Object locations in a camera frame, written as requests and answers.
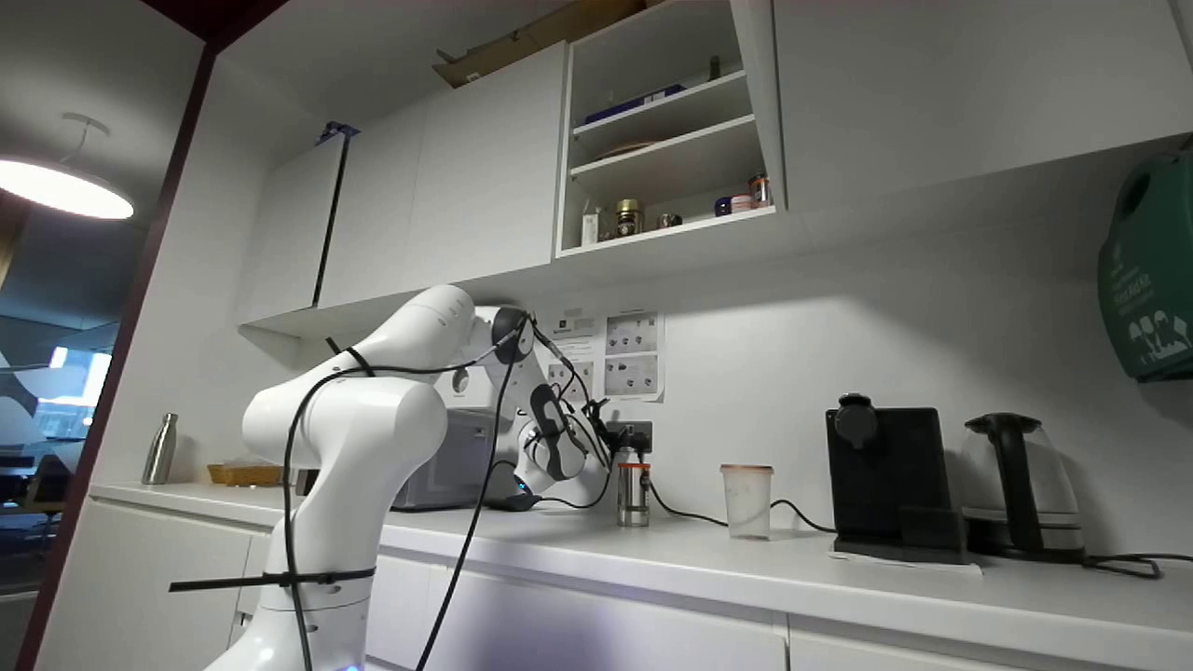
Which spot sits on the thin black pole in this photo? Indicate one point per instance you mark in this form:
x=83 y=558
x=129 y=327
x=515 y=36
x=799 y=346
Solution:
x=327 y=215

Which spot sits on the black coffee machine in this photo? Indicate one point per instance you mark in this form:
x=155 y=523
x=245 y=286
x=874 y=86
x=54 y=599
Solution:
x=896 y=478

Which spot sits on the small white wall label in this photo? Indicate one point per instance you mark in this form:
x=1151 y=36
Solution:
x=574 y=320

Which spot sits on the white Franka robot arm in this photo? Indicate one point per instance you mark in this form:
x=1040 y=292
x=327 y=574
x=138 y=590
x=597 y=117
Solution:
x=359 y=433

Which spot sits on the white upper cabinet door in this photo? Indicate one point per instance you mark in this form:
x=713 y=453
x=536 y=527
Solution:
x=449 y=171
x=982 y=86
x=285 y=223

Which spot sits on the black wall plug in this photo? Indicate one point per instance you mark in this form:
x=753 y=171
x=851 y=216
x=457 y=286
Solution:
x=608 y=437

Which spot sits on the dark door frame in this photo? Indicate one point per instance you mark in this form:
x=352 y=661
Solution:
x=209 y=21

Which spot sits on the round ceiling lamp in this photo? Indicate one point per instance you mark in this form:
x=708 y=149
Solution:
x=60 y=186

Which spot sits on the small gold jar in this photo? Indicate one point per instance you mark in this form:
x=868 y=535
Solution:
x=629 y=216

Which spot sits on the red white container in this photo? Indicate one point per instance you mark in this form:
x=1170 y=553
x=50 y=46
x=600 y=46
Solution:
x=753 y=196

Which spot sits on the small white bottle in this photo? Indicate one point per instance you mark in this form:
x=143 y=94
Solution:
x=590 y=227

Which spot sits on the open white shelf cabinet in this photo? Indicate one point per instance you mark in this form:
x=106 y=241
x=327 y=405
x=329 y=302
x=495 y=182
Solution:
x=665 y=155

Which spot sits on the steel double socket plate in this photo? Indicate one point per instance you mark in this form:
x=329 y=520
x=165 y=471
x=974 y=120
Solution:
x=636 y=433

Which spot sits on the open white cabinet door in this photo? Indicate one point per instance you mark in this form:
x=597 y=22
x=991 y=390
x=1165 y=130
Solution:
x=758 y=97

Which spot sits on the steel thermos flask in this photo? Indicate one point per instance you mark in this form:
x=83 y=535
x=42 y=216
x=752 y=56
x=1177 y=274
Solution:
x=159 y=447

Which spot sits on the clear plastic cup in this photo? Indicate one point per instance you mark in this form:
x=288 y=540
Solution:
x=746 y=499

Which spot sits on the green wall dispenser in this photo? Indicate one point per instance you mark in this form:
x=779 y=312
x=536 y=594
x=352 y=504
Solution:
x=1151 y=261

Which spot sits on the white base cabinet front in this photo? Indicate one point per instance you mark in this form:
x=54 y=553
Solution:
x=597 y=621
x=150 y=581

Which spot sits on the printed instruction sheet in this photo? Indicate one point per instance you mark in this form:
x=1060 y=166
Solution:
x=574 y=378
x=633 y=378
x=633 y=334

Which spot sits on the silver black microwave oven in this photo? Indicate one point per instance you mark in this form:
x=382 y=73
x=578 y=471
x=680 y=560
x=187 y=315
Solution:
x=459 y=466

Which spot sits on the dark flat shelf item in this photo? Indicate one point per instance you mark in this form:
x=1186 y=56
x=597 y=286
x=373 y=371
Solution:
x=629 y=105

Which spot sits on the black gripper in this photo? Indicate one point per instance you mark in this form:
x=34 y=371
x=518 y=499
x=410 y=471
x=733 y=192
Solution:
x=582 y=426

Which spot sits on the steel cup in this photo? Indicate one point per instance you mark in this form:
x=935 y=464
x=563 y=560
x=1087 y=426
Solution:
x=636 y=486

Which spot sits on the wooden tray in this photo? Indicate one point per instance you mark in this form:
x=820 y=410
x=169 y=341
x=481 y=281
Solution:
x=245 y=476

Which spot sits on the brown cardboard plank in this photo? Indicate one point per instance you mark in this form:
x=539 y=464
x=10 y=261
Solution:
x=536 y=38

